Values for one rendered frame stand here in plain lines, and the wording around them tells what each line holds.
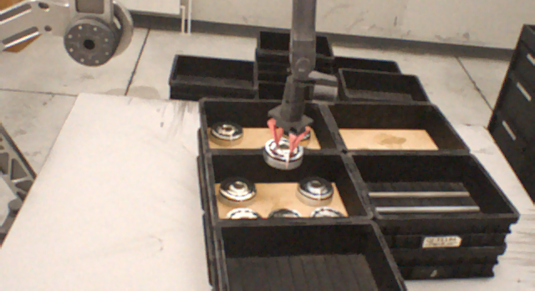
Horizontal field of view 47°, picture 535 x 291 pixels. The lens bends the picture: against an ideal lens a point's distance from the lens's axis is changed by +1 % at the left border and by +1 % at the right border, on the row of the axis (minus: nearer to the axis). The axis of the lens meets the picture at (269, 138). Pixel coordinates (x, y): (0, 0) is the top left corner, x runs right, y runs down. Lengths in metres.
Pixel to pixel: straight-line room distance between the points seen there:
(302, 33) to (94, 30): 0.60
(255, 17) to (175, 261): 3.29
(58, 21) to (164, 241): 0.71
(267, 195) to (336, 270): 0.32
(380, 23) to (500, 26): 0.93
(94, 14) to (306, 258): 0.88
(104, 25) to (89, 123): 0.57
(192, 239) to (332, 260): 0.42
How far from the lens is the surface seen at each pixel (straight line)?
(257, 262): 1.52
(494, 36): 5.19
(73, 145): 2.14
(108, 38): 1.78
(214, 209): 1.50
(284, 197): 1.72
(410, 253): 1.67
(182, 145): 2.14
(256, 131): 2.00
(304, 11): 1.46
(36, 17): 1.94
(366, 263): 1.58
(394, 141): 2.08
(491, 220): 1.70
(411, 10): 4.90
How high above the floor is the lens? 1.87
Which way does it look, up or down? 32 degrees down
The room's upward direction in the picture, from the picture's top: 7 degrees clockwise
